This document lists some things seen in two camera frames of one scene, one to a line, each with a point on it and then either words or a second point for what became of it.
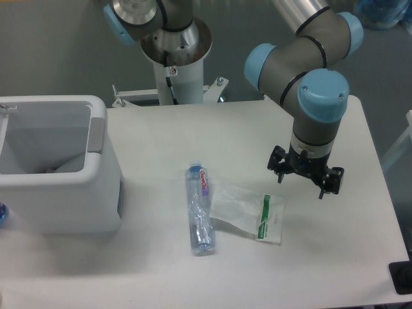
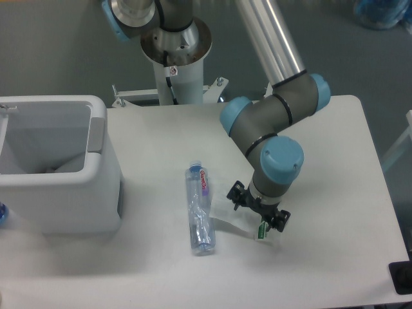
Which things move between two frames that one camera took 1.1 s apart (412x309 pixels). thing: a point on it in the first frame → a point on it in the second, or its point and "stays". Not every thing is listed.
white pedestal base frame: [212, 93] stays
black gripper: [315, 168] → [239, 196]
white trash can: [60, 172] stays
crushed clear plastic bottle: [201, 224] stays
